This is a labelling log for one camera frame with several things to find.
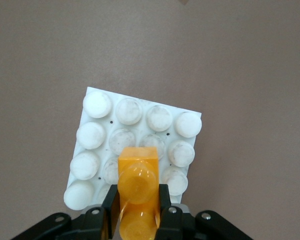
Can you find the white studded base plate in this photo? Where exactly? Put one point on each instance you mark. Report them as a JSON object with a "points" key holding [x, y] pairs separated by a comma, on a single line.
{"points": [[97, 140]]}

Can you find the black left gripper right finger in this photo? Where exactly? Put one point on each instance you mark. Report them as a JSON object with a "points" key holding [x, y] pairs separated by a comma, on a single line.
{"points": [[180, 225]]}

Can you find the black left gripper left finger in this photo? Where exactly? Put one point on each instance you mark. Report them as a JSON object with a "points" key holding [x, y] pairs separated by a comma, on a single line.
{"points": [[95, 225]]}

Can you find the yellow two-stud block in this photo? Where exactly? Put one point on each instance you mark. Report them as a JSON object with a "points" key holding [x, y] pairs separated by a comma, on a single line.
{"points": [[137, 200]]}

